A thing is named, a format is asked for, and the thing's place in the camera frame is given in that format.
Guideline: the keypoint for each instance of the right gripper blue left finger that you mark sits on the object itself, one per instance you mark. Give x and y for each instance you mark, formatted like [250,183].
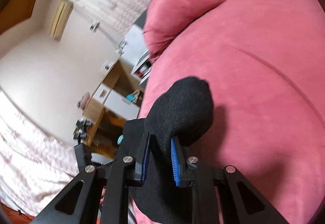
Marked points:
[142,160]

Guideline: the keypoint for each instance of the large pink duvet pillow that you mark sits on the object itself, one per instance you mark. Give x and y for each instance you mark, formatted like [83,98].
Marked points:
[166,19]

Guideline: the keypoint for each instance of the black gadgets on table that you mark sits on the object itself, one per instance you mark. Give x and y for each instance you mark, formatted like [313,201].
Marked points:
[80,131]

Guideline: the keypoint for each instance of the orange sleeve forearm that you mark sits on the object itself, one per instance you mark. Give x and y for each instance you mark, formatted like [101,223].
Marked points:
[8,215]

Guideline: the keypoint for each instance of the white wall socket on desk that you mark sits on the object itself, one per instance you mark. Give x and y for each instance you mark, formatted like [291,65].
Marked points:
[106,66]

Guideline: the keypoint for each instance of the pink bed cover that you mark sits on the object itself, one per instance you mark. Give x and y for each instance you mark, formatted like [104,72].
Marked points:
[264,62]

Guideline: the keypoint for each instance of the wall air conditioner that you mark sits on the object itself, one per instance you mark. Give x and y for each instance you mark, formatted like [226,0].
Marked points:
[60,18]

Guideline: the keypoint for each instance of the brown wooden side table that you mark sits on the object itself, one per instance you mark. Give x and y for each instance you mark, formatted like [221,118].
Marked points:
[102,136]

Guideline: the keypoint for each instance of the black knitted garment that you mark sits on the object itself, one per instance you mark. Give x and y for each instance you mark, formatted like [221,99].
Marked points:
[185,111]

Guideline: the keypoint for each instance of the light blue tin can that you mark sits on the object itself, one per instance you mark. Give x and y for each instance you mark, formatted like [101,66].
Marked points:
[120,139]

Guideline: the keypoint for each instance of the wall power strip with cable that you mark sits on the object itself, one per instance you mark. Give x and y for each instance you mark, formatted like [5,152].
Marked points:
[96,26]

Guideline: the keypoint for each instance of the white grey nightstand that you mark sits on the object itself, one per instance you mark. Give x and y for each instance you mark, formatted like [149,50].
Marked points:
[141,71]

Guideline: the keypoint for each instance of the ship pattern curtain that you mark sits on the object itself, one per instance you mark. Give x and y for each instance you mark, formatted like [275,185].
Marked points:
[42,80]

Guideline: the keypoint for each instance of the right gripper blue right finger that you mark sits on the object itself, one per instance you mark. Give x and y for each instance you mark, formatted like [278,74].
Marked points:
[179,164]

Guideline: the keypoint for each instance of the teal object in cabinet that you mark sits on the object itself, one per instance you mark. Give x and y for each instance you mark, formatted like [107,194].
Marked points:
[131,97]

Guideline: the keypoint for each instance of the pink item on cabinet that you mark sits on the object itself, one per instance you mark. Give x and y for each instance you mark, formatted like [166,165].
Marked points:
[84,101]

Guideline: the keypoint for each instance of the wood and white cabinet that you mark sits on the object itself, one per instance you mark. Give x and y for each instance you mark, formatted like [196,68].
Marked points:
[112,91]

